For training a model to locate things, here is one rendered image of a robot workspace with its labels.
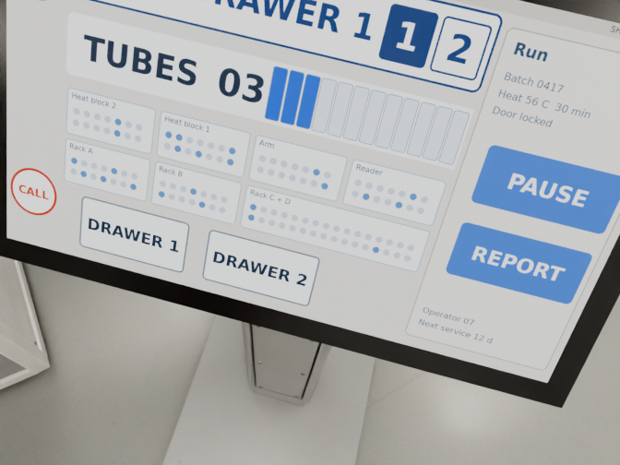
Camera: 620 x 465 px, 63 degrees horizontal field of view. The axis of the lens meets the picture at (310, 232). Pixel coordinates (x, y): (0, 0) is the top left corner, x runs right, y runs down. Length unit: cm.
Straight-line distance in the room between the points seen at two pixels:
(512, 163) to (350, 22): 15
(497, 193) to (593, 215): 7
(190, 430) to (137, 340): 29
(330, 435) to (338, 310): 96
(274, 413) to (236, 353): 18
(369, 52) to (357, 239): 14
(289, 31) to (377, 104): 8
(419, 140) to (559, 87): 10
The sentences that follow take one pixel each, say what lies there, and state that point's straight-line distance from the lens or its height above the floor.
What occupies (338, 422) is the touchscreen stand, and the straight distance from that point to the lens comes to 138.
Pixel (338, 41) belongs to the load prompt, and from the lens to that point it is 38.
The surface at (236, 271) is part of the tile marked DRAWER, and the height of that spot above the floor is 100.
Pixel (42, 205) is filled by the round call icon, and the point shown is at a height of 101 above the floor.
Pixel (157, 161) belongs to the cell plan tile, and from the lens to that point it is 42.
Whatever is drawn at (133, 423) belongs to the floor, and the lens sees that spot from 144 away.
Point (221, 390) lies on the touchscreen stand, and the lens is 138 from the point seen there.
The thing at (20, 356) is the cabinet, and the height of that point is 20.
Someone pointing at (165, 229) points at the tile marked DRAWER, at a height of 101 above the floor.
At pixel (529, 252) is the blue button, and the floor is 106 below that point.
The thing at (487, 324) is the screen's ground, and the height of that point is 101.
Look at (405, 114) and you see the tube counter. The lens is 38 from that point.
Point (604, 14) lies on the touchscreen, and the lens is 40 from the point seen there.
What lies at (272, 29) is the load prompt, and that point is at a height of 114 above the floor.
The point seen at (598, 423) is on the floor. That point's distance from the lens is 166.
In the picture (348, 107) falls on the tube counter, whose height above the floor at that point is 111.
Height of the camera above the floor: 139
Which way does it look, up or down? 61 degrees down
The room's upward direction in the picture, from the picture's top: 9 degrees clockwise
